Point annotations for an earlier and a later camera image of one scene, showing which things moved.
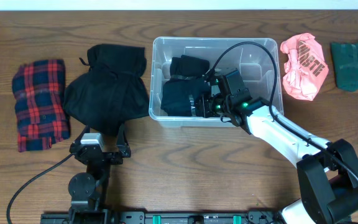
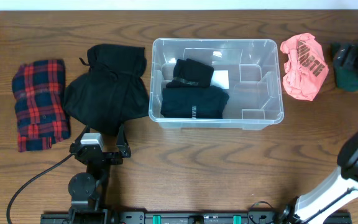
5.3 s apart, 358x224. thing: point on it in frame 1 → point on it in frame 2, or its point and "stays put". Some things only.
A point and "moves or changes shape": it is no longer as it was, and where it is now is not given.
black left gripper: [123, 151] stays put
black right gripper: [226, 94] → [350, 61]
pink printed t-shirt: [306, 67] stays put
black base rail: [162, 217] stays put
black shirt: [185, 65] moves or changes shape
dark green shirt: [355, 66] stays put
